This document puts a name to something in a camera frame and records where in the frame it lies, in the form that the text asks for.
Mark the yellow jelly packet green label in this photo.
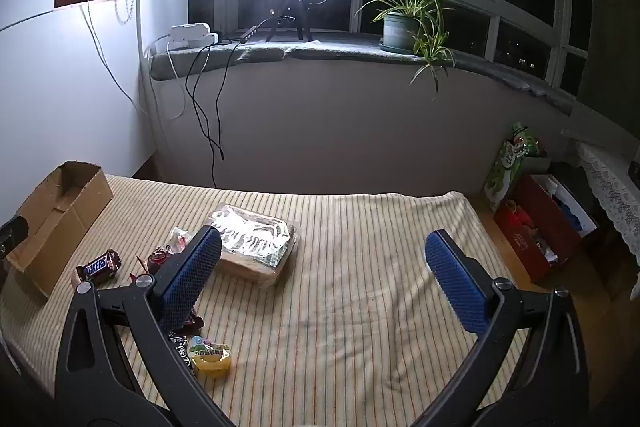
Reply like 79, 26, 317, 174
187, 334, 233, 379

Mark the green snack bag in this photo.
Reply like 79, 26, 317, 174
482, 122, 548, 212

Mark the dark curtain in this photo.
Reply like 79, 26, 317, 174
575, 0, 640, 142

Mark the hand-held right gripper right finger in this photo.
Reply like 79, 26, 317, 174
425, 229, 593, 427

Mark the brown chocolate bar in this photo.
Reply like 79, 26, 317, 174
75, 249, 122, 284

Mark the striped blanket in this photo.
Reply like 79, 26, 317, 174
0, 174, 531, 427

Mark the red dried fruit packet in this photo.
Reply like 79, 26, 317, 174
131, 246, 173, 283

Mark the white cable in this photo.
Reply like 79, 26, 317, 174
142, 34, 187, 120
77, 0, 146, 115

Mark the pink white snack packet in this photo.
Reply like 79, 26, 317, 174
169, 227, 199, 255

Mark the clear plastic snack package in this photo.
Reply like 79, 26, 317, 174
202, 203, 301, 290

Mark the red cardboard box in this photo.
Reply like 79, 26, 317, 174
492, 174, 601, 284

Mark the grey windowsill cushion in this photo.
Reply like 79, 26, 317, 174
150, 32, 581, 115

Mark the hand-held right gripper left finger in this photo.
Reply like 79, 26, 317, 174
54, 226, 236, 427

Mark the black cable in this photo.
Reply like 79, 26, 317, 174
210, 38, 243, 188
184, 39, 226, 162

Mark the black patterned snack packet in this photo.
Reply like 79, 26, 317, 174
167, 331, 196, 370

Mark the potted spider plant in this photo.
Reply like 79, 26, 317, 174
352, 0, 457, 95

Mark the white power strip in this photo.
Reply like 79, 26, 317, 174
170, 23, 220, 48

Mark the white lace cloth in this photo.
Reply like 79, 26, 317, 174
572, 142, 640, 268

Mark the brown cardboard box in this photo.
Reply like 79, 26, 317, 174
5, 161, 114, 299

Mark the black tripod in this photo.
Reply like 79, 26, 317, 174
265, 0, 315, 42

